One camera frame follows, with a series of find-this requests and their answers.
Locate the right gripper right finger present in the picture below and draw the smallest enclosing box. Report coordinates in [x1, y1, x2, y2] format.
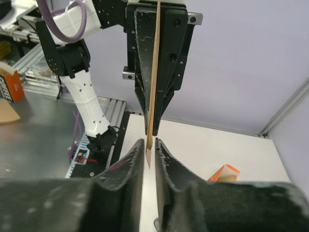
[155, 139, 307, 232]

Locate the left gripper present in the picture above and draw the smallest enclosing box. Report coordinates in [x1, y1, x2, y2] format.
[93, 0, 203, 135]

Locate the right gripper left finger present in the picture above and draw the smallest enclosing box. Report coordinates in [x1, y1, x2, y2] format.
[0, 139, 144, 232]

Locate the glass coffee carafe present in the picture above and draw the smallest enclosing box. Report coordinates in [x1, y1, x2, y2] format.
[154, 218, 159, 231]

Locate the orange coffee filter box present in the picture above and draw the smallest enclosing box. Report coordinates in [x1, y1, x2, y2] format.
[208, 164, 240, 182]

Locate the brown paper coffee filter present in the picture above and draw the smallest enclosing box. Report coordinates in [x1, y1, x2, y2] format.
[145, 0, 161, 168]

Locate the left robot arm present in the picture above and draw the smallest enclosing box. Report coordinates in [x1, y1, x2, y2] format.
[34, 0, 203, 152]

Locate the orange box outside cell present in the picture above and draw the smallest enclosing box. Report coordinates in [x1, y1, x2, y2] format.
[0, 62, 25, 102]

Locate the black mounting base plate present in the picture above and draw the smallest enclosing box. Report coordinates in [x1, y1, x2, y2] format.
[76, 111, 130, 178]

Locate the grey slotted cable duct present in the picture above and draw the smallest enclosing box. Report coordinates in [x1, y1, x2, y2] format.
[65, 133, 90, 178]

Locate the aluminium frame rail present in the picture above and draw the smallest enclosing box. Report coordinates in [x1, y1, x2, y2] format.
[13, 44, 129, 128]

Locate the right aluminium corner post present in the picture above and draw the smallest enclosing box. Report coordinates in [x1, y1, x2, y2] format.
[258, 78, 309, 138]

